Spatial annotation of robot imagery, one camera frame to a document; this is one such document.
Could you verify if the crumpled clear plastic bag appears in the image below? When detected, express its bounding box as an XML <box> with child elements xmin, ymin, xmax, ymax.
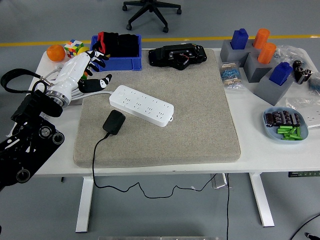
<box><xmin>273</xmin><ymin>44</ymin><xmax>310</xmax><ymax>66</ymax></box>

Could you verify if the black device housing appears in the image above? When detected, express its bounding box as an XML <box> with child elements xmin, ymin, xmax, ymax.
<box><xmin>148</xmin><ymin>42</ymin><xmax>208</xmax><ymax>71</ymax></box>

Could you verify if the light blue plate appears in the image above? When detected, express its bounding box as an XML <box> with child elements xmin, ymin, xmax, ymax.
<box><xmin>262</xmin><ymin>106</ymin><xmax>309</xmax><ymax>143</ymax></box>

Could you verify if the black red fabric pouch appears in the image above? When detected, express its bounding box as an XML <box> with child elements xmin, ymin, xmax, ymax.
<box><xmin>93</xmin><ymin>31</ymin><xmax>120</xmax><ymax>55</ymax></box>

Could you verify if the black office chair base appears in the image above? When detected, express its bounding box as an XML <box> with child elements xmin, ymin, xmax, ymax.
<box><xmin>122</xmin><ymin>0</ymin><xmax>182</xmax><ymax>34</ymax></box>

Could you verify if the white table leg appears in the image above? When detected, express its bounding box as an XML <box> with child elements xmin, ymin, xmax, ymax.
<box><xmin>75</xmin><ymin>176</ymin><xmax>95</xmax><ymax>233</ymax></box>
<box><xmin>248</xmin><ymin>172</ymin><xmax>275</xmax><ymax>228</ymax></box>

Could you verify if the brown capacitor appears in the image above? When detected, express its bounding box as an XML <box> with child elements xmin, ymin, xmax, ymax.
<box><xmin>265</xmin><ymin>112</ymin><xmax>275</xmax><ymax>128</ymax></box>

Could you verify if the blue bottle-shaped block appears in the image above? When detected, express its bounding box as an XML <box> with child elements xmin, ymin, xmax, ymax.
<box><xmin>230</xmin><ymin>28</ymin><xmax>250</xmax><ymax>50</ymax></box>
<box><xmin>268</xmin><ymin>61</ymin><xmax>294</xmax><ymax>87</ymax></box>

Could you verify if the blue plastic bin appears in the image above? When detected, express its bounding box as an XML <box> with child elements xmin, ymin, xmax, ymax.
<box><xmin>89</xmin><ymin>34</ymin><xmax>143</xmax><ymax>73</ymax></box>

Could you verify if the black plug adapter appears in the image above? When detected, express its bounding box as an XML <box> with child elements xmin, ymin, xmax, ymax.
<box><xmin>102</xmin><ymin>109</ymin><xmax>126</xmax><ymax>136</ymax></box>

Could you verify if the table height control panel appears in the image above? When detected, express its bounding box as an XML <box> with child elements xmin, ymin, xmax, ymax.
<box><xmin>288</xmin><ymin>170</ymin><xmax>320</xmax><ymax>178</ymax></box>

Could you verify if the grey block holder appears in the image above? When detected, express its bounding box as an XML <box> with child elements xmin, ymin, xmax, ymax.
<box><xmin>253</xmin><ymin>72</ymin><xmax>295</xmax><ymax>107</ymax></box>
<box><xmin>219</xmin><ymin>39</ymin><xmax>258</xmax><ymax>68</ymax></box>
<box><xmin>243</xmin><ymin>52</ymin><xmax>275</xmax><ymax>84</ymax></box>

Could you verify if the clear bag of resistors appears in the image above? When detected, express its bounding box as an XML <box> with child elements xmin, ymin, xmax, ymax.
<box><xmin>219</xmin><ymin>61</ymin><xmax>243</xmax><ymax>91</ymax></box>

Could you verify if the silver box under table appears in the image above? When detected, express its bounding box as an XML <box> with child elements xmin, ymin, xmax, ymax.
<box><xmin>210</xmin><ymin>173</ymin><xmax>230</xmax><ymax>190</ymax></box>

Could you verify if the black hanging cable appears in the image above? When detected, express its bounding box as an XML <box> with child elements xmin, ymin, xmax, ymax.
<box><xmin>225</xmin><ymin>173</ymin><xmax>231</xmax><ymax>240</ymax></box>

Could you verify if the black floor cable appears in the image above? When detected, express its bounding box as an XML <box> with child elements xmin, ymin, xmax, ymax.
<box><xmin>289</xmin><ymin>213</ymin><xmax>320</xmax><ymax>240</ymax></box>

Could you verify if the black cylinder cell bundle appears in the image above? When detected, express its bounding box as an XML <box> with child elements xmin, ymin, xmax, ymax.
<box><xmin>292</xmin><ymin>59</ymin><xmax>314</xmax><ymax>85</ymax></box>

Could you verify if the orange fruit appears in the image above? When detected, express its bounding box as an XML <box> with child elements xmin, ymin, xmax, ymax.
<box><xmin>46</xmin><ymin>44</ymin><xmax>66</xmax><ymax>63</ymax></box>

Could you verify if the black foam block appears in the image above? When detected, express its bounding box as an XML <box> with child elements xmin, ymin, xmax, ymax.
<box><xmin>117</xmin><ymin>33</ymin><xmax>140</xmax><ymax>58</ymax></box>

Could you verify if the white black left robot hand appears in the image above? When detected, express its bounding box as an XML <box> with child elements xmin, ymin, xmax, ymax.
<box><xmin>48</xmin><ymin>49</ymin><xmax>113</xmax><ymax>101</ymax></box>

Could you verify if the orange cylinder block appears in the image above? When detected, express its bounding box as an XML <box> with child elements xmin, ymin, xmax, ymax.
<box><xmin>257</xmin><ymin>42</ymin><xmax>277</xmax><ymax>65</ymax></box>
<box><xmin>252</xmin><ymin>28</ymin><xmax>271</xmax><ymax>50</ymax></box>

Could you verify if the thin black plug cord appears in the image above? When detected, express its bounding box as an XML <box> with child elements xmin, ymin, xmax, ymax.
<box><xmin>91</xmin><ymin>132</ymin><xmax>218</xmax><ymax>200</ymax></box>

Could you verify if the grey-brown felt mat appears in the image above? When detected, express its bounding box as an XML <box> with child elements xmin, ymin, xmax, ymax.
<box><xmin>73</xmin><ymin>48</ymin><xmax>242</xmax><ymax>169</ymax></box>

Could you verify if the bag of blue components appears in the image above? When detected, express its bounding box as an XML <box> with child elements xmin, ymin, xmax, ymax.
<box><xmin>307</xmin><ymin>72</ymin><xmax>320</xmax><ymax>96</ymax></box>

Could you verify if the white power strip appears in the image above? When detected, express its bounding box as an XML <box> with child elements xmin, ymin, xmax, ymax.
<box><xmin>109</xmin><ymin>84</ymin><xmax>175</xmax><ymax>128</ymax></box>

